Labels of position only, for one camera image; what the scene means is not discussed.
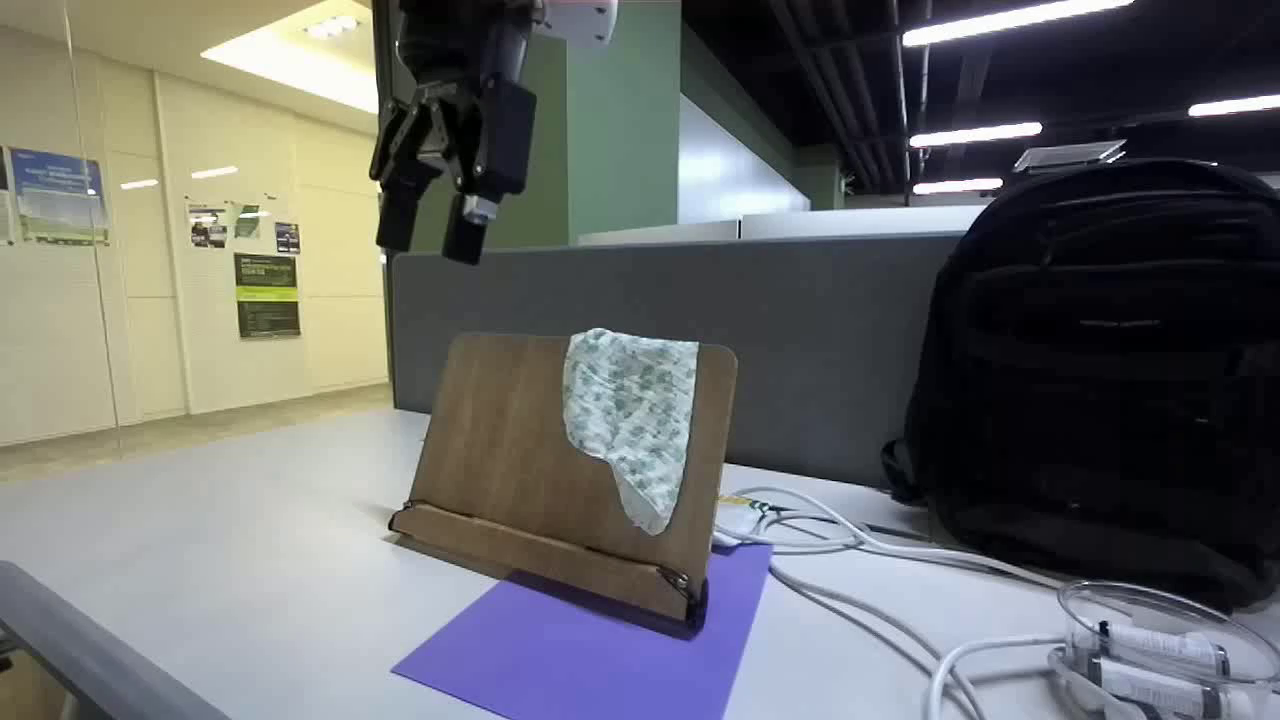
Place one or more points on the wooden folding table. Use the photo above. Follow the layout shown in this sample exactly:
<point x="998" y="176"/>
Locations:
<point x="495" y="443"/>

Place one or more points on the purple paper sheet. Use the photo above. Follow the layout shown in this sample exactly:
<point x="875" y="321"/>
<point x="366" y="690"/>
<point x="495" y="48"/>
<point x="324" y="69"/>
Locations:
<point x="587" y="663"/>

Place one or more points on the white power adapter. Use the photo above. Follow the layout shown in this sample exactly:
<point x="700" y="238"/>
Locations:
<point x="1160" y="646"/>
<point x="1173" y="692"/>

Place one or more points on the long ceiling light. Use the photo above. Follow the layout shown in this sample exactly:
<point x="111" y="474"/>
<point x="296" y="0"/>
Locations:
<point x="1232" y="106"/>
<point x="959" y="184"/>
<point x="977" y="135"/>
<point x="1013" y="20"/>

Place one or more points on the bright ceiling light panel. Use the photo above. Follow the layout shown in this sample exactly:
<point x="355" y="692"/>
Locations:
<point x="315" y="55"/>

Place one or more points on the blue wall poster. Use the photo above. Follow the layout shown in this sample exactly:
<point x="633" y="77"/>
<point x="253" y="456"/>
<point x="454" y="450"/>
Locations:
<point x="59" y="195"/>

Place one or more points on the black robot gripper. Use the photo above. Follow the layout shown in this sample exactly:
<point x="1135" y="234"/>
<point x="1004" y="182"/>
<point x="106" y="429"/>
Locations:
<point x="446" y="47"/>

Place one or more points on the small wall photo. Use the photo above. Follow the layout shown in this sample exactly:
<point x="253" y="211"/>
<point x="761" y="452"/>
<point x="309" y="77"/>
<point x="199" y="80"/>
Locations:
<point x="249" y="220"/>
<point x="284" y="238"/>
<point x="206" y="224"/>

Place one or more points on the white green floral cloth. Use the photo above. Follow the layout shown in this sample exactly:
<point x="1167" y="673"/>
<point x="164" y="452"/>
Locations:
<point x="633" y="401"/>

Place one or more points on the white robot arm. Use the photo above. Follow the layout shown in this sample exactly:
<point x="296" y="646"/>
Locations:
<point x="579" y="16"/>

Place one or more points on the black backpack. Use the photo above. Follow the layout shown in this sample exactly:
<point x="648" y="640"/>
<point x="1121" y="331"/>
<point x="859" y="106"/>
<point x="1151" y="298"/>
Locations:
<point x="1106" y="373"/>

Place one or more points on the green black wall sign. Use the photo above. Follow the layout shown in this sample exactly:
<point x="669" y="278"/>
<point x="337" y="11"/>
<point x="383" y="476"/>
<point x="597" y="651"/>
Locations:
<point x="267" y="298"/>

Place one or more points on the grey partition wall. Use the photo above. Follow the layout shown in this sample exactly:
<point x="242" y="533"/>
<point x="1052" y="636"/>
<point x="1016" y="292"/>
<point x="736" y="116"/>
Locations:
<point x="812" y="346"/>

